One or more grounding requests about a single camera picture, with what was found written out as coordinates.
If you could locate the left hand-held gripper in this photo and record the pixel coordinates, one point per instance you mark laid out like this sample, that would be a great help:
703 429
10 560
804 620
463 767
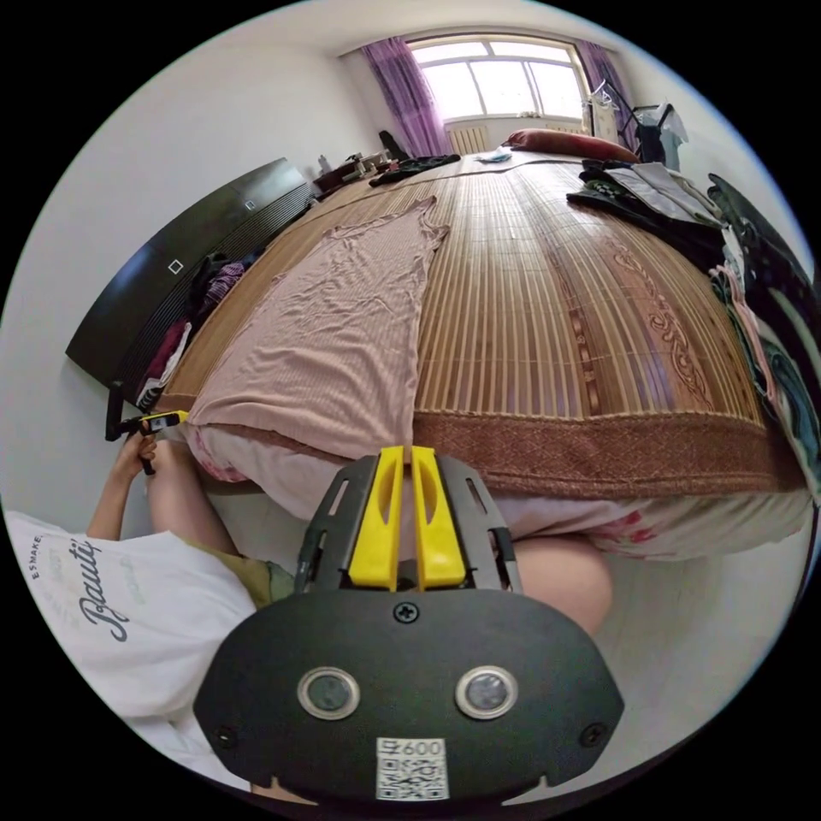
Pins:
142 442

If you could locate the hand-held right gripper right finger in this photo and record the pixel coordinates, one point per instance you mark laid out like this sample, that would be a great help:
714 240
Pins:
437 545

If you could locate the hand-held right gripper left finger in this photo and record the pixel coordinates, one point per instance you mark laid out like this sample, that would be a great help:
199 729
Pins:
375 545

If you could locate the person's left forearm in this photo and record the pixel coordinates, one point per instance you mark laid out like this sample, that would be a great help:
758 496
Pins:
109 510

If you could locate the pink tank top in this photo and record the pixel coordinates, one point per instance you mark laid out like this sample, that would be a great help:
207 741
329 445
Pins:
333 333

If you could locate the person's left hand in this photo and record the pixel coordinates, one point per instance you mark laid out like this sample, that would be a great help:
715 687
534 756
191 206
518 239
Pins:
131 462

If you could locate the heap of clothes beside bed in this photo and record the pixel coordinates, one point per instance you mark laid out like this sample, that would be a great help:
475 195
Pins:
192 308

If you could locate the dark cupboard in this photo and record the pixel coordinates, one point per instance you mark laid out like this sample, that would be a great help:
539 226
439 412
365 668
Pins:
192 256

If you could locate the person's body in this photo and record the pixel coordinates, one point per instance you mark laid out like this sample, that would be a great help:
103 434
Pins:
141 616

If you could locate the desk with items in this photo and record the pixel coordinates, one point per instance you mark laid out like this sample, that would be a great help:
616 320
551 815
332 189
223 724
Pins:
349 170

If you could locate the black garment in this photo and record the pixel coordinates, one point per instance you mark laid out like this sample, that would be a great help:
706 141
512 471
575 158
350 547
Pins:
417 167

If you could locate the purple curtain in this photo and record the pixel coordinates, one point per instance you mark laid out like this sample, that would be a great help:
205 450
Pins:
606 83
407 96

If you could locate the white radiator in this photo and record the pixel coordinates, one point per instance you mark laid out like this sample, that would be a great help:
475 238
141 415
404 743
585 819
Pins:
468 140

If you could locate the pile of clothes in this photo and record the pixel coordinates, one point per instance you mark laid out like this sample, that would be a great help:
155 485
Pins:
648 195

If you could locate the dark patterned quilt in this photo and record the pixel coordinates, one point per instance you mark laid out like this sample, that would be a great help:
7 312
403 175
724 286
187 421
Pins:
779 308

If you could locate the red pillow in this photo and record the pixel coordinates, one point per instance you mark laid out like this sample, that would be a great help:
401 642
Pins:
571 144

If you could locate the window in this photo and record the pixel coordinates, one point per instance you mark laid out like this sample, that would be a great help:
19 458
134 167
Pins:
497 80

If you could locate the clothes rack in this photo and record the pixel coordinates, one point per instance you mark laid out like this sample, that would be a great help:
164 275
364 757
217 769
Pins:
654 128

